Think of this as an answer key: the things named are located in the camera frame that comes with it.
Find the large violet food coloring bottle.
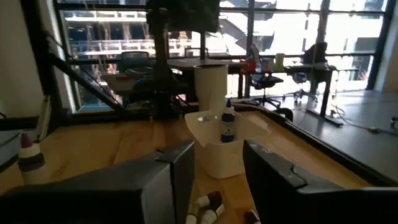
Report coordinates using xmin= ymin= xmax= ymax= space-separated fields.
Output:
xmin=17 ymin=132 xmax=48 ymax=185

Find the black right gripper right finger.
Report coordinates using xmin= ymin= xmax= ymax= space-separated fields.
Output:
xmin=243 ymin=139 xmax=398 ymax=224

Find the office chair with white back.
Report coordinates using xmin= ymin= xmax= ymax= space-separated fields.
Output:
xmin=249 ymin=43 xmax=285 ymax=108

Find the grey side panel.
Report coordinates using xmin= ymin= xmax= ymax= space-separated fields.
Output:
xmin=0 ymin=129 xmax=22 ymax=170

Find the pale green cup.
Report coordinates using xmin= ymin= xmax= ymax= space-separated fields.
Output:
xmin=275 ymin=52 xmax=285 ymax=73

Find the black mesh chair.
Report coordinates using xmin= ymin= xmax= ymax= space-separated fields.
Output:
xmin=118 ymin=50 xmax=151 ymax=74

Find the dark wooden desk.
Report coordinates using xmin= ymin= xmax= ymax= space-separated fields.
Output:
xmin=166 ymin=57 xmax=249 ymax=100

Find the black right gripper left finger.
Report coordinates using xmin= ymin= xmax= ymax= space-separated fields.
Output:
xmin=0 ymin=141 xmax=196 ymax=224

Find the red box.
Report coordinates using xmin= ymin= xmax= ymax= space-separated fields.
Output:
xmin=241 ymin=58 xmax=257 ymax=75

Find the black standing desk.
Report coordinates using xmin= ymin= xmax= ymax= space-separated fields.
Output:
xmin=284 ymin=63 xmax=345 ymax=127

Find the white floor cable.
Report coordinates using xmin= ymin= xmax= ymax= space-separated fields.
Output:
xmin=329 ymin=104 xmax=398 ymax=137

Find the large blue food coloring bottle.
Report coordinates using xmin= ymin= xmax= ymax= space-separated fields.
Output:
xmin=220 ymin=98 xmax=236 ymax=143

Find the black office chair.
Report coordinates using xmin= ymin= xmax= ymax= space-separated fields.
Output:
xmin=294 ymin=42 xmax=329 ymax=104

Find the small brown dropper bottle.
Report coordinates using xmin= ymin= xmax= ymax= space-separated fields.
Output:
xmin=194 ymin=190 xmax=223 ymax=212

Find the white cup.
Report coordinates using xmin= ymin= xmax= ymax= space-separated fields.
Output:
xmin=193 ymin=64 xmax=230 ymax=114

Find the small black dropper bottle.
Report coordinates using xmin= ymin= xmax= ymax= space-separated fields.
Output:
xmin=200 ymin=203 xmax=225 ymax=224

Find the black backlit keyboard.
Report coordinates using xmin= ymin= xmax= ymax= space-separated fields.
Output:
xmin=124 ymin=67 xmax=154 ymax=79

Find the white plastic bin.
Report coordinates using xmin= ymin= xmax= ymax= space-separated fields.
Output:
xmin=184 ymin=108 xmax=270 ymax=180

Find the grey office desk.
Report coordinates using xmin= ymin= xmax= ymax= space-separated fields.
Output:
xmin=102 ymin=73 xmax=156 ymax=95

